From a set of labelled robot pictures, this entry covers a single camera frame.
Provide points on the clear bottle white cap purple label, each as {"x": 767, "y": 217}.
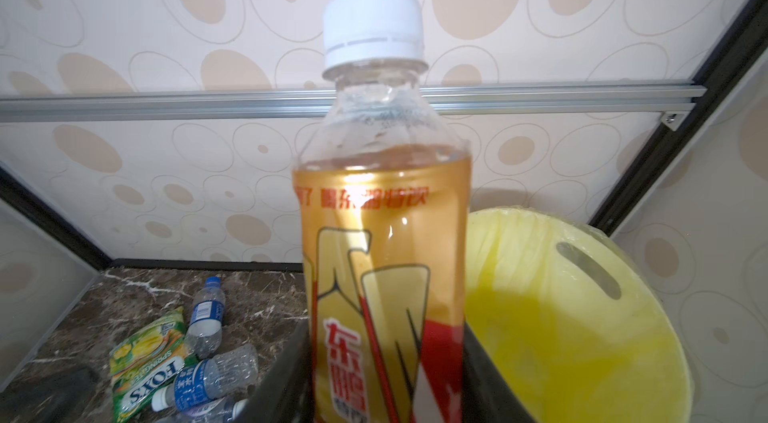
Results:
{"x": 224, "y": 410}

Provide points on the yellow plastic bin liner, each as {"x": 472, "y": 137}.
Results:
{"x": 572, "y": 327}

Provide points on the green Fox's candy bag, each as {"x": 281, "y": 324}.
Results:
{"x": 147, "y": 360}

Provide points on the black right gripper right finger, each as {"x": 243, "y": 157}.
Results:
{"x": 486, "y": 397}

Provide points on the clear crushed bottle blue label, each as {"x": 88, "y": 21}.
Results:
{"x": 209, "y": 380}

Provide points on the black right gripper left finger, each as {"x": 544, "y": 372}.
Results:
{"x": 284, "y": 394}

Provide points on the orange tea bottle white cap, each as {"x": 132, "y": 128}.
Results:
{"x": 383, "y": 187}

